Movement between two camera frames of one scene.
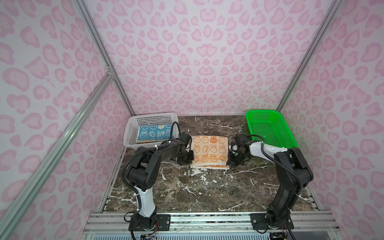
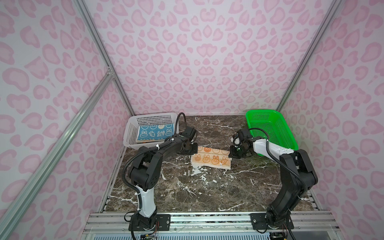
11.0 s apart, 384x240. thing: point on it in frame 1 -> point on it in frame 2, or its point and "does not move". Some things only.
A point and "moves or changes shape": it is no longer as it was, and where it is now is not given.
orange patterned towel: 210,152 moves or changes shape
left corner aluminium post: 96,34 does not move
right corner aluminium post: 332,9 does not move
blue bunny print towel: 157,132 does not move
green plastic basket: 272,126 does not move
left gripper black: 191,158 -> 195,149
